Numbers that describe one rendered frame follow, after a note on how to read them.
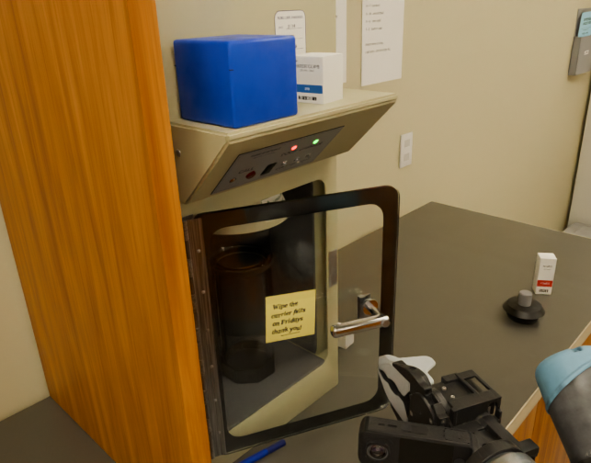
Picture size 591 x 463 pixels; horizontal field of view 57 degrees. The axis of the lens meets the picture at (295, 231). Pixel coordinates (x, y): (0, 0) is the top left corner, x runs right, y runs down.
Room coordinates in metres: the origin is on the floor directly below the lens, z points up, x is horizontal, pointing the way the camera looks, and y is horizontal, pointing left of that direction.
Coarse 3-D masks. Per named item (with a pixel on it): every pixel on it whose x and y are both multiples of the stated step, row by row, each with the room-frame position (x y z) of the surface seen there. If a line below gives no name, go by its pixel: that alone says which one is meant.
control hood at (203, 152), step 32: (352, 96) 0.77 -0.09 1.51; (384, 96) 0.77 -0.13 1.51; (192, 128) 0.61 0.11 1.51; (224, 128) 0.59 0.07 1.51; (256, 128) 0.60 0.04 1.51; (288, 128) 0.63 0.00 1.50; (320, 128) 0.69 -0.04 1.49; (352, 128) 0.77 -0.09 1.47; (192, 160) 0.61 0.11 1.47; (224, 160) 0.59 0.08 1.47; (320, 160) 0.80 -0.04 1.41; (192, 192) 0.61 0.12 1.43
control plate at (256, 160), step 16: (336, 128) 0.73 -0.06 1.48; (288, 144) 0.66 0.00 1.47; (304, 144) 0.70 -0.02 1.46; (320, 144) 0.74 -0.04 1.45; (240, 160) 0.61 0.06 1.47; (256, 160) 0.64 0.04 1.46; (272, 160) 0.67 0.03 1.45; (288, 160) 0.71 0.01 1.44; (304, 160) 0.75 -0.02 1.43; (224, 176) 0.62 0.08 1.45; (240, 176) 0.65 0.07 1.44; (256, 176) 0.69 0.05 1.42
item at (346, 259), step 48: (384, 192) 0.73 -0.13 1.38; (240, 240) 0.66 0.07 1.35; (288, 240) 0.68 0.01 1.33; (336, 240) 0.70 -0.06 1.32; (384, 240) 0.73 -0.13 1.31; (240, 288) 0.66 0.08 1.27; (288, 288) 0.68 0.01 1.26; (336, 288) 0.70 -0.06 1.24; (384, 288) 0.73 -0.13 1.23; (240, 336) 0.66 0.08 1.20; (384, 336) 0.73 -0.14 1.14; (240, 384) 0.65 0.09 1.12; (288, 384) 0.68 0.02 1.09; (336, 384) 0.70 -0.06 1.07; (240, 432) 0.65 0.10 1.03; (288, 432) 0.68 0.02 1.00
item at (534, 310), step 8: (520, 296) 1.08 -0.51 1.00; (528, 296) 1.07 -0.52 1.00; (504, 304) 1.10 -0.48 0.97; (512, 304) 1.08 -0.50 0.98; (520, 304) 1.08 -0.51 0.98; (528, 304) 1.07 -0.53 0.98; (536, 304) 1.08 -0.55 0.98; (512, 312) 1.06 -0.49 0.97; (520, 312) 1.05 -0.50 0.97; (528, 312) 1.05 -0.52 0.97; (536, 312) 1.05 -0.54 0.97; (544, 312) 1.06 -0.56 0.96; (512, 320) 1.07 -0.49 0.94; (520, 320) 1.05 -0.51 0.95; (528, 320) 1.05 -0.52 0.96; (536, 320) 1.05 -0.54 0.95
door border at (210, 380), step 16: (192, 224) 0.64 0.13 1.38; (192, 240) 0.64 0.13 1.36; (192, 256) 0.64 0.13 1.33; (192, 288) 0.63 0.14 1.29; (208, 288) 0.64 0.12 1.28; (208, 304) 0.64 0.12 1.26; (208, 320) 0.64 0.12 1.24; (208, 336) 0.64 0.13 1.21; (208, 352) 0.64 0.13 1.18; (208, 368) 0.64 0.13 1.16; (208, 384) 0.64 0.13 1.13; (208, 400) 0.64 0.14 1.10; (208, 416) 0.63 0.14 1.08; (224, 448) 0.64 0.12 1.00
